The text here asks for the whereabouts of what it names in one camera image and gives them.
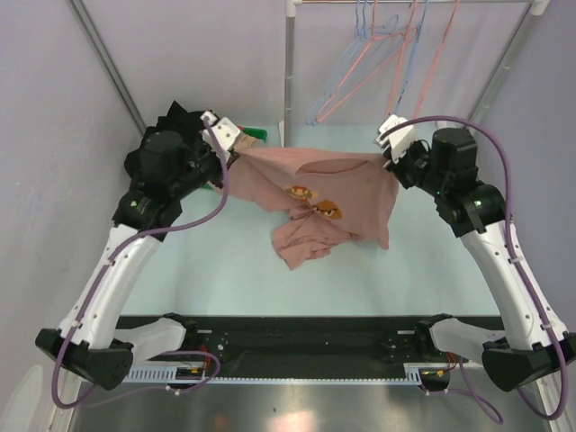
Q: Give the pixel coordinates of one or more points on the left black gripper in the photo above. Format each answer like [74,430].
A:
[216,180]

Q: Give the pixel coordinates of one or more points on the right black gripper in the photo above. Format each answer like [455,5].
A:
[417,146]

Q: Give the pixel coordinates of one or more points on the pink t shirt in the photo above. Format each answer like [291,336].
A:
[329,197]

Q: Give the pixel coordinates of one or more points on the pink hanger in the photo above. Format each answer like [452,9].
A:
[397,72]
[407,51]
[429,78]

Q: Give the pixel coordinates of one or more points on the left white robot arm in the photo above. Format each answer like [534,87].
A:
[87,343]

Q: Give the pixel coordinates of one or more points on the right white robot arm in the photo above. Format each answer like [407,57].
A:
[446,170]

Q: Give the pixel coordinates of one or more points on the blue hanger right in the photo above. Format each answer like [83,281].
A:
[412,56]

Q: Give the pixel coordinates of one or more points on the blue hanger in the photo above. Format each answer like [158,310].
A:
[412,56]
[375,39]

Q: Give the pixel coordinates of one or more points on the blue hanger left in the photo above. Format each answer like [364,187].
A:
[375,39]

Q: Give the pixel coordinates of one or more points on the black garment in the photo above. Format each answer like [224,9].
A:
[175,121]

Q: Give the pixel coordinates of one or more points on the beige garment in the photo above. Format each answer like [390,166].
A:
[246,142]

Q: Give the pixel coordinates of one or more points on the green plastic bin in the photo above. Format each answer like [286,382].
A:
[254,132]

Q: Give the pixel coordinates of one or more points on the white clothes rack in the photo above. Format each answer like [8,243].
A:
[490,90]

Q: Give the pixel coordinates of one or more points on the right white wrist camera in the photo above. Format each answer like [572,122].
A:
[394,138]

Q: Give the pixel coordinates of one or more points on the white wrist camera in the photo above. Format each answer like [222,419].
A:
[224,130]
[394,138]

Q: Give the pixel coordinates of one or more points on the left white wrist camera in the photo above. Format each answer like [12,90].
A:
[224,130]

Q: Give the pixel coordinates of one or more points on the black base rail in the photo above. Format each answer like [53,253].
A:
[308,347]

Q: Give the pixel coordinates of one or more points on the white cable duct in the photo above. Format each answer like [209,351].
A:
[164,375]

